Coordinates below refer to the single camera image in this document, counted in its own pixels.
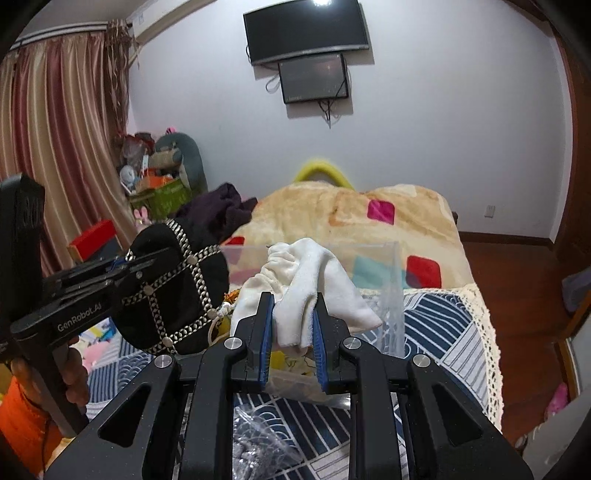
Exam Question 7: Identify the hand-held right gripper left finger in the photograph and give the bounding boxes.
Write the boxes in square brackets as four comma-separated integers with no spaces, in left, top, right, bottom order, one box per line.
[44,292,278,480]

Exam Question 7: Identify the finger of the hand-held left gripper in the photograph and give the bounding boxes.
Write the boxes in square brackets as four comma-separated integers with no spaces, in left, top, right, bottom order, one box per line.
[76,247,175,278]
[59,258,158,306]

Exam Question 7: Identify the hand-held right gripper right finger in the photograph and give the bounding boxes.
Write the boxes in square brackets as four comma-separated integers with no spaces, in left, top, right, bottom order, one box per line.
[311,295,550,480]

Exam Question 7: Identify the black bag with silver chains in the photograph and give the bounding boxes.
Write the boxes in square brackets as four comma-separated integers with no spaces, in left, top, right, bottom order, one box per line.
[113,219,232,357]

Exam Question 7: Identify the white soft cloth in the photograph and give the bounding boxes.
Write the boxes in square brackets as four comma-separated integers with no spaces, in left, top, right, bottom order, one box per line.
[230,237,384,359]

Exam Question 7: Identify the clear plastic storage box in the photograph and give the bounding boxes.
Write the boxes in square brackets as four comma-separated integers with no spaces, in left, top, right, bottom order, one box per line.
[219,240,408,408]

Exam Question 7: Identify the person's left forearm orange sleeve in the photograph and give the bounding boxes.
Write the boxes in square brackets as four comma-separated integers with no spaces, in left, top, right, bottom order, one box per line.
[0,377,63,480]

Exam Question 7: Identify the person's left hand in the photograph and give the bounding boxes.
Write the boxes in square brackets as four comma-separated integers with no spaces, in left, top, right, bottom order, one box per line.
[10,340,92,411]

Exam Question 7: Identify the yellow printed cloth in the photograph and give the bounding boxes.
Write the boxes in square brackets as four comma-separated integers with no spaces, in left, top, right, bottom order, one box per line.
[270,350,319,378]

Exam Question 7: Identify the red flat box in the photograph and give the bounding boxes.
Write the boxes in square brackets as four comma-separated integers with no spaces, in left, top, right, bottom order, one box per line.
[68,219,119,264]

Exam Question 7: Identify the green cardboard box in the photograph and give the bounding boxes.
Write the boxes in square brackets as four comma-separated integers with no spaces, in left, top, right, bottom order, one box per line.
[129,178,193,220]

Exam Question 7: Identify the small white fan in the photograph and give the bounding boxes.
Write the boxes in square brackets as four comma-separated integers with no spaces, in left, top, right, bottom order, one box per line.
[118,165,140,195]

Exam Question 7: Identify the clear plastic bag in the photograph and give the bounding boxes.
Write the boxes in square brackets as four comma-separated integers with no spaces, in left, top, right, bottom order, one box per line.
[231,392,297,480]

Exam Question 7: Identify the dark purple cloth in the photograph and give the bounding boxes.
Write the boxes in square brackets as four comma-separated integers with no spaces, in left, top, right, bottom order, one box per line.
[175,182,259,246]

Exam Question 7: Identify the grey shark plush toy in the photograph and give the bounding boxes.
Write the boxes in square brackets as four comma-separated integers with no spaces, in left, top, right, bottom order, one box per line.
[154,132,209,195]

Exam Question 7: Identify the blue white patterned bedsheet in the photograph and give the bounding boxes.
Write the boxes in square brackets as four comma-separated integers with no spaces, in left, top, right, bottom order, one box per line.
[85,288,491,480]

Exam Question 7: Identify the beige blanket with coloured squares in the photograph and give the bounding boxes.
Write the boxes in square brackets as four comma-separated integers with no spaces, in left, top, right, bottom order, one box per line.
[222,180,476,292]

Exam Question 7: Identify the striped pink beige curtain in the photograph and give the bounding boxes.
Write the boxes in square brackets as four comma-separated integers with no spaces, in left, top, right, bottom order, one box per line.
[0,33,136,275]

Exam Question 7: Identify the yellow curved hoop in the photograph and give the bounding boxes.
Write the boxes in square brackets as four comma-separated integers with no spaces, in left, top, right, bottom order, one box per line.
[295,158,355,190]

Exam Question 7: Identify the pink plush toy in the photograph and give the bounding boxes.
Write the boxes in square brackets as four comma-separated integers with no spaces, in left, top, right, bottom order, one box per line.
[545,382,570,422]

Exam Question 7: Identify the beaded cord charm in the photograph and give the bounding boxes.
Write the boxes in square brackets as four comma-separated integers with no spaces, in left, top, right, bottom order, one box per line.
[209,290,242,344]

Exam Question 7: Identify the black monitor cables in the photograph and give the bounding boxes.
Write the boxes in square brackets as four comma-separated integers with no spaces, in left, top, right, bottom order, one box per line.
[318,98,343,129]

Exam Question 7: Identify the white wall air conditioner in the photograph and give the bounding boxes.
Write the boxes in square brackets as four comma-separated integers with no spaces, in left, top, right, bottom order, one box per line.
[127,0,245,45]

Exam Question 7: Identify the small black wall monitor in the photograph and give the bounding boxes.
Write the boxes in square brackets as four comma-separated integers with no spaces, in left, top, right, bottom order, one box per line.
[278,53,350,105]

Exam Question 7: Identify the large black wall television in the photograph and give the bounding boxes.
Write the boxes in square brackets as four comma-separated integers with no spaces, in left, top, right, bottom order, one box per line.
[243,0,371,66]

